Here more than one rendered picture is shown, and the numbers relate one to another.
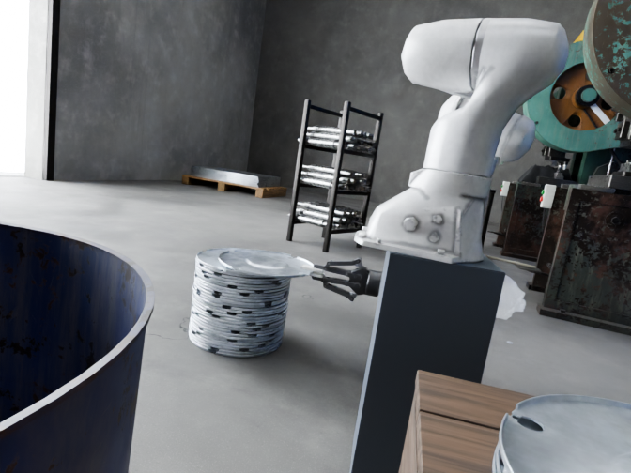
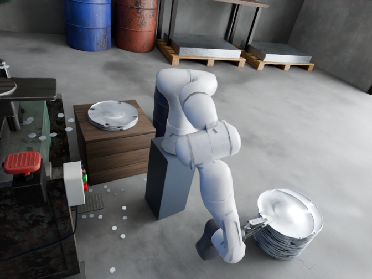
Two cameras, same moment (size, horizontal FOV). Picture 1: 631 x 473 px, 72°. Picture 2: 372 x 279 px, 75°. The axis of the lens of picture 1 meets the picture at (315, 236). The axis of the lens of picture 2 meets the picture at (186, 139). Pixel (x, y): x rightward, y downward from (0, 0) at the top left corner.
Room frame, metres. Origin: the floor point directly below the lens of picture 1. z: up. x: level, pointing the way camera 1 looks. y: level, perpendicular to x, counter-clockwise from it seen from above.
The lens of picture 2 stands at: (1.45, -0.88, 1.19)
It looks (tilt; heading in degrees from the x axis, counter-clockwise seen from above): 36 degrees down; 133
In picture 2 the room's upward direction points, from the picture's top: 12 degrees clockwise
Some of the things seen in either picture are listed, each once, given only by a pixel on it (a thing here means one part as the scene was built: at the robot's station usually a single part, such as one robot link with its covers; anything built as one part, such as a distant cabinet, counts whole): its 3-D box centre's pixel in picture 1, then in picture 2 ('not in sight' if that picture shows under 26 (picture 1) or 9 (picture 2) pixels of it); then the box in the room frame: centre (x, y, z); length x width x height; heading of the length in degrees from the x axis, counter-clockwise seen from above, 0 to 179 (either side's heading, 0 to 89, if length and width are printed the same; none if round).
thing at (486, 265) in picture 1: (417, 368); (169, 177); (0.76, -0.22, 0.23); 0.18 x 0.18 x 0.45; 83
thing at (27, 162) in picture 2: not in sight; (25, 171); (0.93, -0.85, 0.72); 0.07 x 0.06 x 0.08; 73
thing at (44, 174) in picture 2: not in sight; (34, 195); (0.91, -0.85, 0.62); 0.10 x 0.06 x 0.20; 163
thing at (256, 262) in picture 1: (267, 262); (285, 212); (1.28, 0.13, 0.25); 0.29 x 0.29 x 0.01
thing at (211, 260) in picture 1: (245, 260); (294, 209); (1.29, 0.20, 0.25); 0.29 x 0.29 x 0.01
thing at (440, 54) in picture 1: (464, 65); (199, 91); (0.84, -0.22, 0.78); 0.25 x 0.18 x 0.11; 152
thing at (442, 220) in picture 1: (423, 209); (184, 132); (0.77, -0.18, 0.52); 0.22 x 0.19 x 0.14; 83
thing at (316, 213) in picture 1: (333, 176); not in sight; (3.03, -0.06, 0.47); 0.46 x 0.43 x 0.95; 53
